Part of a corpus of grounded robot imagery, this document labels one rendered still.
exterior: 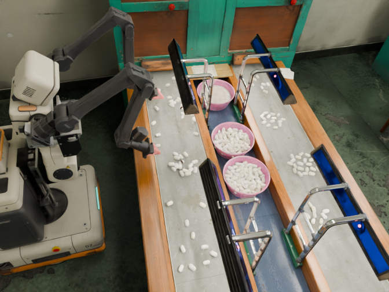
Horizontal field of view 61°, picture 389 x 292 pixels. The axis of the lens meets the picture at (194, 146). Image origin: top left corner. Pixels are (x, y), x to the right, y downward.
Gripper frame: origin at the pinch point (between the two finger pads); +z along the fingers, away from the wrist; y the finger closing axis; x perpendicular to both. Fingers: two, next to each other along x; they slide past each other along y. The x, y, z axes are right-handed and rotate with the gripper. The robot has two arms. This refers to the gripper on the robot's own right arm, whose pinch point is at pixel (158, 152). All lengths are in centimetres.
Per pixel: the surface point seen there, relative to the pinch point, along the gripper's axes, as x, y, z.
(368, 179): -50, 12, 194
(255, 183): -24, -21, 47
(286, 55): -66, 87, 89
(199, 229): -0.5, -42.6, 18.4
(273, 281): -15, -72, 46
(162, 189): 9.2, -16.4, 7.3
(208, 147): -12.0, 7.2, 29.2
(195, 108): -30.3, 8.9, 1.7
